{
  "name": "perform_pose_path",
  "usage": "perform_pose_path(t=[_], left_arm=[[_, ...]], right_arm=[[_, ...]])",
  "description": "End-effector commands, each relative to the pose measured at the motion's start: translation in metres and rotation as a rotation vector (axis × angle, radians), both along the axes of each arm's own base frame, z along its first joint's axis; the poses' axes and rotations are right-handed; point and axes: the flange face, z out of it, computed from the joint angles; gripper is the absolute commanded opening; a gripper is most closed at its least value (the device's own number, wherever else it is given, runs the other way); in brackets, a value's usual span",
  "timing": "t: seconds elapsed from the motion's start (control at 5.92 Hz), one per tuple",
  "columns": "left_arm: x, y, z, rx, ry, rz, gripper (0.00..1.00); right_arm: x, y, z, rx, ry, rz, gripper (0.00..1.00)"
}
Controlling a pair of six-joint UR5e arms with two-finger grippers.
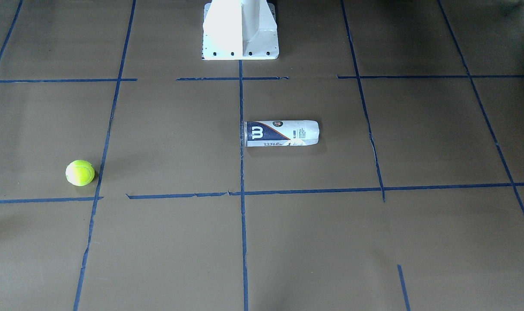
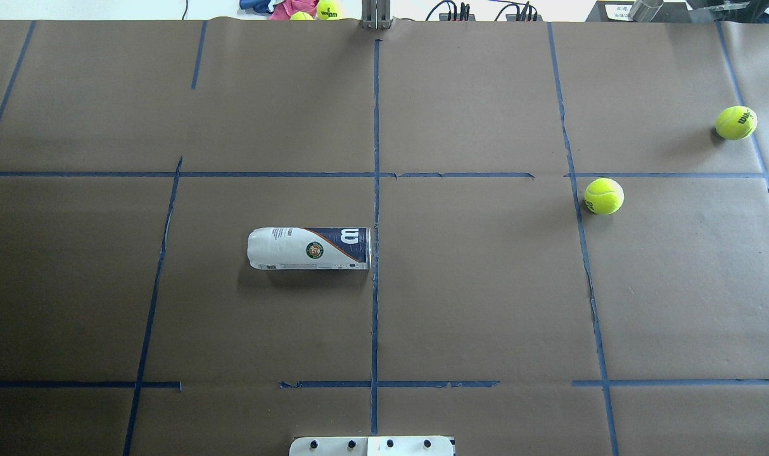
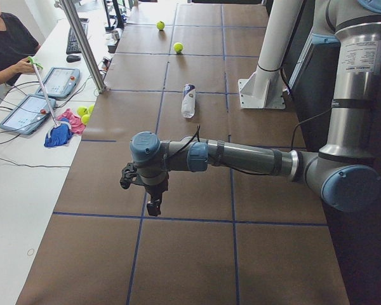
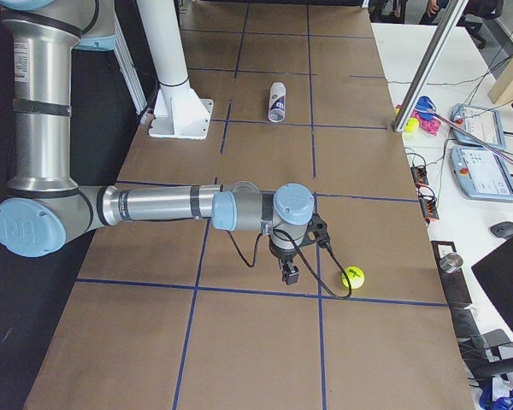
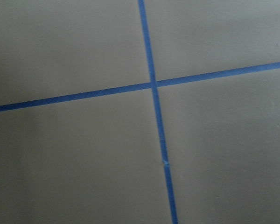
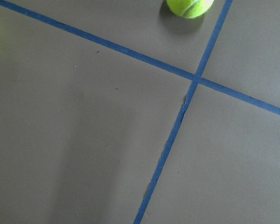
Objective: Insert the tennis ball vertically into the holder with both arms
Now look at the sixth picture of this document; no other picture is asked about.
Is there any yellow-green tennis ball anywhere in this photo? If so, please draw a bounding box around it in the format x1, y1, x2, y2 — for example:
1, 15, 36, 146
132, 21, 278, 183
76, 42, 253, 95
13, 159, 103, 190
166, 0, 214, 19

